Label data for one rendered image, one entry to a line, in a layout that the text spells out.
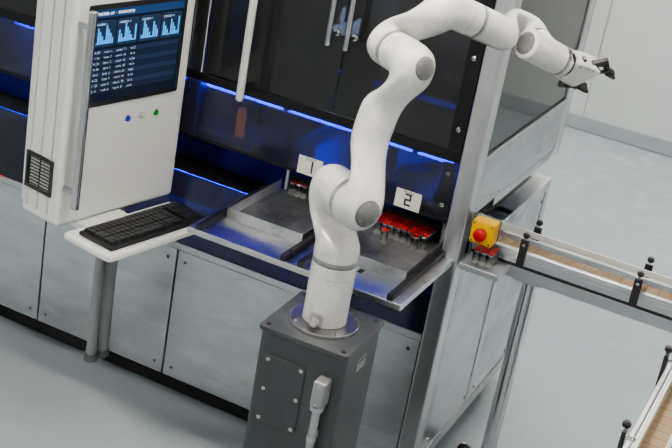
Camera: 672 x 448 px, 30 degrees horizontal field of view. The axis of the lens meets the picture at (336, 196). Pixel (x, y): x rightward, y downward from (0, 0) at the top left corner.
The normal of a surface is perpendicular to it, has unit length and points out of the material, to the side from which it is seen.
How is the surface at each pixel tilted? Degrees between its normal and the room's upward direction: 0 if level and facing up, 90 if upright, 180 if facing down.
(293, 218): 0
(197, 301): 90
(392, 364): 90
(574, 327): 0
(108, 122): 90
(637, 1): 90
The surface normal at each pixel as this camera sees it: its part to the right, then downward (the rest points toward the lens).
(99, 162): 0.78, 0.35
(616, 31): -0.44, 0.27
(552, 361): 0.17, -0.91
